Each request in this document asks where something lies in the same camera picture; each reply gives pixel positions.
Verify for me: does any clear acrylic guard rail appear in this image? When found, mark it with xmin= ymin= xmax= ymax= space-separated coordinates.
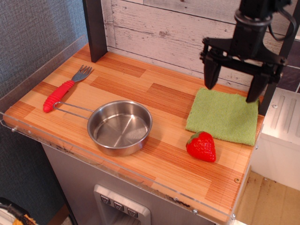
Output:
xmin=3 ymin=36 xmax=254 ymax=218

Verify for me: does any silver dispenser button panel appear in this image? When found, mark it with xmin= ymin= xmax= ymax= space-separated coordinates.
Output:
xmin=93 ymin=185 xmax=151 ymax=225

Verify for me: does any dark left shelf post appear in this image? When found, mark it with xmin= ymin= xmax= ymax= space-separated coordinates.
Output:
xmin=82 ymin=0 xmax=107 ymax=62

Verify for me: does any fork with red handle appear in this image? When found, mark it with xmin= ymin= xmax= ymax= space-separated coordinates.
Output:
xmin=43 ymin=65 xmax=92 ymax=113

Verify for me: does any grey toy kitchen cabinet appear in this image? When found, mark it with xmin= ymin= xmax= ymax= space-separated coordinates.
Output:
xmin=44 ymin=139 xmax=243 ymax=225

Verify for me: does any white toy sink unit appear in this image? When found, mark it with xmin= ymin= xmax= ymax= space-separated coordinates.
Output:
xmin=250 ymin=88 xmax=300 ymax=190

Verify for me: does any dark woven basket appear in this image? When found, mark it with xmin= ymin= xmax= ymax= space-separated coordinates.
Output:
xmin=0 ymin=197 xmax=30 ymax=225

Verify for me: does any red plastic strawberry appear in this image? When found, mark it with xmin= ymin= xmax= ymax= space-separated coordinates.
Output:
xmin=186 ymin=131 xmax=217 ymax=162

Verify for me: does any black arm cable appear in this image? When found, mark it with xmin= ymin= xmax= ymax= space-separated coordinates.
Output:
xmin=267 ymin=4 xmax=296 ymax=42

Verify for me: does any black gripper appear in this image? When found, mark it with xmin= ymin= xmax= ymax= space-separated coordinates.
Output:
xmin=200 ymin=16 xmax=285 ymax=103

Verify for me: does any dark shelf post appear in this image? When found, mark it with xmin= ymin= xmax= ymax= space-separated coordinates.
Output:
xmin=82 ymin=0 xmax=107 ymax=62
xmin=257 ymin=0 xmax=300 ymax=116

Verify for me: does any green towel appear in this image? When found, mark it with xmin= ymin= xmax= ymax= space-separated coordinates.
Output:
xmin=186 ymin=88 xmax=259 ymax=146

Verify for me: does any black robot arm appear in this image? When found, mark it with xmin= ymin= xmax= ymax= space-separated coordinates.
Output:
xmin=200 ymin=0 xmax=296 ymax=103

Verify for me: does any small steel pan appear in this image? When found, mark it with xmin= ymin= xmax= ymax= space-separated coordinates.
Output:
xmin=53 ymin=100 xmax=153 ymax=157

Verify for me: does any dark right shelf post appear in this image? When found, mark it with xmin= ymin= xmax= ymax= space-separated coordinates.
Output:
xmin=257 ymin=0 xmax=300 ymax=116

